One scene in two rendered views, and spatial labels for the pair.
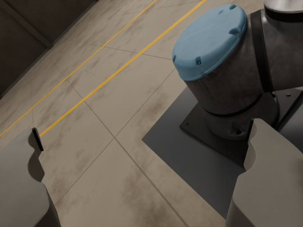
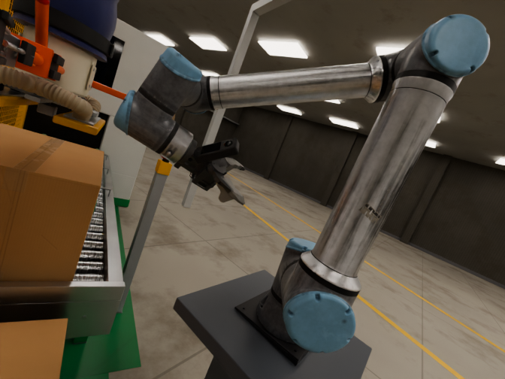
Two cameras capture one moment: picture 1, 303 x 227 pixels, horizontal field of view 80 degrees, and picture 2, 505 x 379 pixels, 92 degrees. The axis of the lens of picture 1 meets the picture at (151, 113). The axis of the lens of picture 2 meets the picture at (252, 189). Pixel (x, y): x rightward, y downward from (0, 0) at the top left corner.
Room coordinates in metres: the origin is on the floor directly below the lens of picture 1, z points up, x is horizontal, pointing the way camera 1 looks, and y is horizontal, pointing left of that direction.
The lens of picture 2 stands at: (-0.42, -0.49, 1.24)
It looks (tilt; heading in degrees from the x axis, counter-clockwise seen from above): 8 degrees down; 42
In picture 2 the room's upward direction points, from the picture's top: 22 degrees clockwise
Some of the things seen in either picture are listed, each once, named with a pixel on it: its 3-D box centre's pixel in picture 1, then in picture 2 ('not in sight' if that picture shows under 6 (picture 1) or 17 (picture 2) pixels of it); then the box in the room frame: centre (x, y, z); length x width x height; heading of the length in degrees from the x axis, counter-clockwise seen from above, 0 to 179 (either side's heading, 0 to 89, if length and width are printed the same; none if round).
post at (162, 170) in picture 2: not in sight; (139, 239); (0.26, 0.83, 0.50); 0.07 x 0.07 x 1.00; 78
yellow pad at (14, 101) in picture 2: not in sight; (6, 89); (-0.41, 0.52, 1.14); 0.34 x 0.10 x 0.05; 74
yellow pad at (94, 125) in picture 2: not in sight; (85, 116); (-0.23, 0.47, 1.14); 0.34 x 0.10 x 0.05; 74
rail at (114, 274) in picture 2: not in sight; (105, 198); (0.22, 1.45, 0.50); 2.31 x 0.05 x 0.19; 78
